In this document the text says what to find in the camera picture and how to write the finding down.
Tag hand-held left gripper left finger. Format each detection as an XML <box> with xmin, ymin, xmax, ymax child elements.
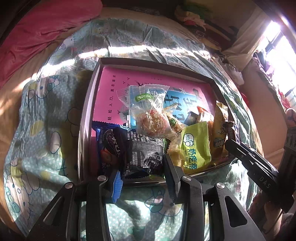
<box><xmin>23</xmin><ymin>170</ymin><xmax>122</xmax><ymax>241</ymax></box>

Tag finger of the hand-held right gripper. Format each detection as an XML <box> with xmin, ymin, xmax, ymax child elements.
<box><xmin>225</xmin><ymin>138</ymin><xmax>266</xmax><ymax>172</ymax></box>

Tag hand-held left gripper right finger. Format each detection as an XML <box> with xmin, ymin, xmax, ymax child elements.
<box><xmin>162</xmin><ymin>153</ymin><xmax>266</xmax><ymax>241</ymax></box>

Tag dark blue candy wrapper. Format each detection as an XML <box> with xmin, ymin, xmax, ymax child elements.
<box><xmin>223</xmin><ymin>120</ymin><xmax>242</xmax><ymax>144</ymax></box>

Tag yellow clear snack packet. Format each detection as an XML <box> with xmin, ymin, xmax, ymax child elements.
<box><xmin>166</xmin><ymin>137</ymin><xmax>185</xmax><ymax>172</ymax></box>

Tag blue cookie packet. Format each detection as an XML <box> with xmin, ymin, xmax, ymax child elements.
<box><xmin>92</xmin><ymin>120</ymin><xmax>123</xmax><ymax>178</ymax></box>

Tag green candy packet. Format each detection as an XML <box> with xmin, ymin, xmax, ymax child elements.
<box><xmin>180</xmin><ymin>121</ymin><xmax>212</xmax><ymax>174</ymax></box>

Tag dark pea snack packet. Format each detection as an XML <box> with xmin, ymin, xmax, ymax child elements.
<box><xmin>113</xmin><ymin>126</ymin><xmax>168</xmax><ymax>180</ymax></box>

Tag long orange cracker packet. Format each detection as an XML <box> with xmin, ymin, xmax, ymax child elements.
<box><xmin>196</xmin><ymin>106</ymin><xmax>215</xmax><ymax>153</ymax></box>

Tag clear brown pastry packet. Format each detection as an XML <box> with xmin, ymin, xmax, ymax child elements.
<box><xmin>165</xmin><ymin>104</ymin><xmax>186</xmax><ymax>139</ymax></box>

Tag clear round pastry packet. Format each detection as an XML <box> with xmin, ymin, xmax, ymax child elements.
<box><xmin>116</xmin><ymin>84</ymin><xmax>178</xmax><ymax>139</ymax></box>

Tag dark grey cardboard box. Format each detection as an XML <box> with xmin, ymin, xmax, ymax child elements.
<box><xmin>77</xmin><ymin>57</ymin><xmax>241</xmax><ymax>186</ymax></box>

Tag person's right hand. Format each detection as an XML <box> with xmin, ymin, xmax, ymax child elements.
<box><xmin>264</xmin><ymin>200</ymin><xmax>296</xmax><ymax>234</ymax></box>

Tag small dark snack packet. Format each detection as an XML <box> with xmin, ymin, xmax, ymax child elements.
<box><xmin>186</xmin><ymin>111</ymin><xmax>200</xmax><ymax>127</ymax></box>

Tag white black cloth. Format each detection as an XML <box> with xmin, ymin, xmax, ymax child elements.
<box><xmin>217</xmin><ymin>53</ymin><xmax>245</xmax><ymax>86</ymax></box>

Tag pink book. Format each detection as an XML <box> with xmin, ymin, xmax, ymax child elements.
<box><xmin>92</xmin><ymin>65</ymin><xmax>222</xmax><ymax>137</ymax></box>

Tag clothes on windowsill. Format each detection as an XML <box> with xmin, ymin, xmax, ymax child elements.
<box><xmin>253</xmin><ymin>50</ymin><xmax>278</xmax><ymax>77</ymax></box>

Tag cartoon printed blanket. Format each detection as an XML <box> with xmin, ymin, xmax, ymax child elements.
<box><xmin>5</xmin><ymin>17</ymin><xmax>262</xmax><ymax>241</ymax></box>

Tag window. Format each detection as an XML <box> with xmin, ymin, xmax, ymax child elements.
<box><xmin>254</xmin><ymin>21</ymin><xmax>296</xmax><ymax>98</ymax></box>

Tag beige curtain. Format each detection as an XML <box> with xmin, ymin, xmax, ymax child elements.
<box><xmin>222</xmin><ymin>9</ymin><xmax>273</xmax><ymax>70</ymax></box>

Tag beige bed sheet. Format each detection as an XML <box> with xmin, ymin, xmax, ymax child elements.
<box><xmin>0</xmin><ymin>7</ymin><xmax>289</xmax><ymax>232</ymax></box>

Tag pile of folded clothes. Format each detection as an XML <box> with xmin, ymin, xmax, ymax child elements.
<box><xmin>174</xmin><ymin>0</ymin><xmax>241</xmax><ymax>50</ymax></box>

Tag pink quilt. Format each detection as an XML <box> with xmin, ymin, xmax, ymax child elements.
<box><xmin>0</xmin><ymin>0</ymin><xmax>104</xmax><ymax>86</ymax></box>

